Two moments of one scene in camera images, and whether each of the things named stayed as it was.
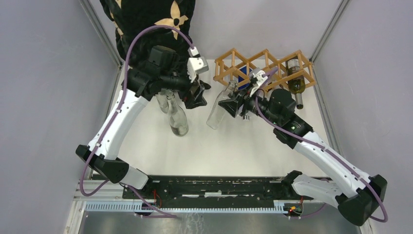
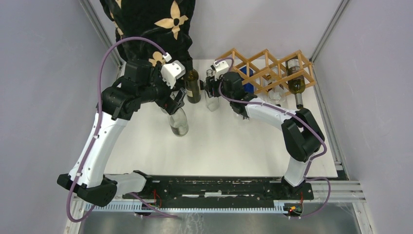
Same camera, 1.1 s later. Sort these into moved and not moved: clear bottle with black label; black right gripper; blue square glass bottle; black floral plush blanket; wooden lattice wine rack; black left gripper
Moved: black right gripper; black left gripper
Not moved: black floral plush blanket; blue square glass bottle; wooden lattice wine rack; clear bottle with black label
